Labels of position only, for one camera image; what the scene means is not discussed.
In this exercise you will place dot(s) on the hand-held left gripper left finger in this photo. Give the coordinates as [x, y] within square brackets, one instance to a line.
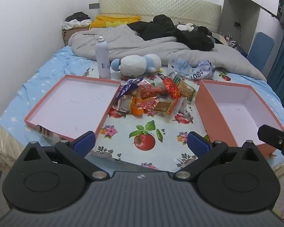
[85, 141]

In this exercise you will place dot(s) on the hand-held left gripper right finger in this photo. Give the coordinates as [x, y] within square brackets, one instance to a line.
[196, 144]

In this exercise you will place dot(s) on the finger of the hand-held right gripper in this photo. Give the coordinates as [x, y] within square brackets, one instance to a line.
[274, 137]

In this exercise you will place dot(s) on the pink cardboard box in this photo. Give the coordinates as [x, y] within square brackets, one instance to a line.
[217, 118]

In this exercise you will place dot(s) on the green snack bag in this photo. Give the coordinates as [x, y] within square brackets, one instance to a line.
[185, 88]

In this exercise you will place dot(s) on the pile of snack packets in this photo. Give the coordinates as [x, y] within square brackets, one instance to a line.
[153, 104]

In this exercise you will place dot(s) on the plain orange snack bag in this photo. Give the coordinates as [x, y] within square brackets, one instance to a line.
[136, 107]

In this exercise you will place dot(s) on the blue purple snack bag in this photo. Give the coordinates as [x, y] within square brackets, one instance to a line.
[127, 88]

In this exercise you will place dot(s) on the pink cardboard box lid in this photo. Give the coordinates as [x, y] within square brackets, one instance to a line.
[73, 99]

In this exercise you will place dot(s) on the floral fruit print tablecloth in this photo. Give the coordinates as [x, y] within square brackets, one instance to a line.
[144, 120]

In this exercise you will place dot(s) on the blue curtain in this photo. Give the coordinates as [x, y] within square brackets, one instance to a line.
[281, 71]

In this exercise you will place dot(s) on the crumpled printed plastic bag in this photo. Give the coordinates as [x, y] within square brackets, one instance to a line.
[196, 72]

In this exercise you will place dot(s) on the cream mattress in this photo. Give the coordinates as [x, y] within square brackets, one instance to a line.
[4, 141]

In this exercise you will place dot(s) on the white spray bottle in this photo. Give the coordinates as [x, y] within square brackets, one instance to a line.
[103, 56]

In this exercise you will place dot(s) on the blue chair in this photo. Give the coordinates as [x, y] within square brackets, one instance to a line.
[260, 49]

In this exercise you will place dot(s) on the blue white penguin plush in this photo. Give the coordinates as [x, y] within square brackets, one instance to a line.
[132, 65]

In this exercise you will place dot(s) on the grey duvet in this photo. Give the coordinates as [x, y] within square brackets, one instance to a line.
[123, 42]

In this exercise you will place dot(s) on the brown cardboard box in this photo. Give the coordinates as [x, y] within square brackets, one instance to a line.
[69, 34]

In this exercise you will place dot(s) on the black white panda plush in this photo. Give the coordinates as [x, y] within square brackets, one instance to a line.
[188, 27]

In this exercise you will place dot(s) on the black clothes heap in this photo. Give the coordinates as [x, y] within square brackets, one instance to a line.
[161, 28]

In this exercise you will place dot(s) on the yellow pillow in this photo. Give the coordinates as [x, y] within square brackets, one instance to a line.
[108, 22]

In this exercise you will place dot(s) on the cream padded headboard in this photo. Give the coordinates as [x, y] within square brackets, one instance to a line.
[156, 4]

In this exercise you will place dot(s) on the wall power outlet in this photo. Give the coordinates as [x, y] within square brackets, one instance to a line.
[237, 24]

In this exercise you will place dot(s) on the grey wall switch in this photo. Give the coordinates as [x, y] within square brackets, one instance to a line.
[94, 5]

